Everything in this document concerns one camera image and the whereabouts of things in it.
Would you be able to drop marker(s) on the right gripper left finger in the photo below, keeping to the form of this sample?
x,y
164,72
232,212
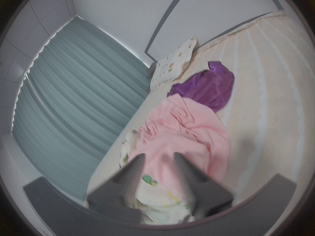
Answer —
x,y
120,188

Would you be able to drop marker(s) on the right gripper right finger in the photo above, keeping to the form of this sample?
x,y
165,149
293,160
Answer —
x,y
204,193

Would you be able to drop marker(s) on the bed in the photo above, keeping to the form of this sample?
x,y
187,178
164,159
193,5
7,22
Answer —
x,y
265,95

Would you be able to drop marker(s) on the white printed garment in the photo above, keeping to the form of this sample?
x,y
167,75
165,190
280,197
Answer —
x,y
160,195

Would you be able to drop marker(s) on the pink garment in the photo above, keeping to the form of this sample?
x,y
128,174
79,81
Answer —
x,y
182,134

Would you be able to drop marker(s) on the blue-green curtain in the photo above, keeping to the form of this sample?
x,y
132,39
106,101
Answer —
x,y
86,63
61,136

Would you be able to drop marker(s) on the purple garment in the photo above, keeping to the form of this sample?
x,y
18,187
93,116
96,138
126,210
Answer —
x,y
209,87

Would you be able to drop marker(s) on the grey bedside table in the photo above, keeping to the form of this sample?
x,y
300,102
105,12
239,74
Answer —
x,y
152,71

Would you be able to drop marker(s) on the white printed pillow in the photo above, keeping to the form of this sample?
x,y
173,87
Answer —
x,y
172,63

